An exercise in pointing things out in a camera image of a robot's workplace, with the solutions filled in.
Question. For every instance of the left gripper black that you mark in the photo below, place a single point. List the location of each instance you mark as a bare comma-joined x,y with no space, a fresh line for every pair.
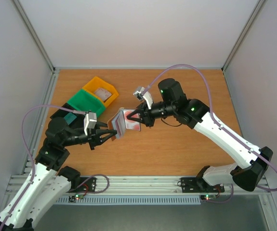
94,134

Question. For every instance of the yellow plastic bin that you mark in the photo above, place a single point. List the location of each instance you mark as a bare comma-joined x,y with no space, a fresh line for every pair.
96,83

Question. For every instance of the grey slotted cable duct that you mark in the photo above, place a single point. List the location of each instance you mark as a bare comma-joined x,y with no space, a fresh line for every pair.
97,200

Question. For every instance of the small circuit board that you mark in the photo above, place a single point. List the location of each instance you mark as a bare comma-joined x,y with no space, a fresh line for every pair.
74,198
207,197

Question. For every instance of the teal card in black bin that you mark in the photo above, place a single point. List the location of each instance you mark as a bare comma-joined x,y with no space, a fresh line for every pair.
70,117

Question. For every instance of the right small circuit board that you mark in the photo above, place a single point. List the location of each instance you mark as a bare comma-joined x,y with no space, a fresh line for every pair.
207,197

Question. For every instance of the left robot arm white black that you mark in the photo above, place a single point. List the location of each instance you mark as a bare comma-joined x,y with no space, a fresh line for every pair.
49,179

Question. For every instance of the aluminium front rail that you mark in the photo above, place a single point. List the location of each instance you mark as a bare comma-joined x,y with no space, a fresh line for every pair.
146,185

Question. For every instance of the black plastic bin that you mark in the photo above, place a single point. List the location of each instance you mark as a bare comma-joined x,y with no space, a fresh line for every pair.
77,123

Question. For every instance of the red white credit card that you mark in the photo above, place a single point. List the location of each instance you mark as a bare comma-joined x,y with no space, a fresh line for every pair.
130,124

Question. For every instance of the brown leather card holder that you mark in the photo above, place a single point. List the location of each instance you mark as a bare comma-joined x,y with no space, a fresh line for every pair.
117,122

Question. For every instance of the cards stack in yellow bin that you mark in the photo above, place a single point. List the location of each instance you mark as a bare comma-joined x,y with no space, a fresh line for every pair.
103,94

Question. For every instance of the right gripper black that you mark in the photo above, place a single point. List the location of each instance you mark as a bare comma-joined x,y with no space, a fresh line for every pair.
146,114

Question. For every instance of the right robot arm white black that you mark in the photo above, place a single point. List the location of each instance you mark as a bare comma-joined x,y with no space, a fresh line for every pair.
249,160

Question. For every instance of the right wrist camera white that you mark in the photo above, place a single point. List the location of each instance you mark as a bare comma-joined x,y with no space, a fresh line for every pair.
142,94

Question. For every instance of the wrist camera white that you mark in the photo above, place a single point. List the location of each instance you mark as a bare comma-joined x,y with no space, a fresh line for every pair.
142,94
89,121

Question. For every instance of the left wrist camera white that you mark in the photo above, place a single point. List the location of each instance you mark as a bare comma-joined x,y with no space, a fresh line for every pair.
89,121

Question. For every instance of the left small circuit board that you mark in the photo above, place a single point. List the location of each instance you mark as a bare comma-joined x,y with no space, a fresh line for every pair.
74,198

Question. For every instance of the green plastic bin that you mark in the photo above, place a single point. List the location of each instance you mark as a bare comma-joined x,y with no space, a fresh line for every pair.
84,101

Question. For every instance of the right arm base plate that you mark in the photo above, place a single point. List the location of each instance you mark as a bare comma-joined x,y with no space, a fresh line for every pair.
195,185

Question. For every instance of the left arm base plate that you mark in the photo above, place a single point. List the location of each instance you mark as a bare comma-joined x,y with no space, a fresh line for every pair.
85,185

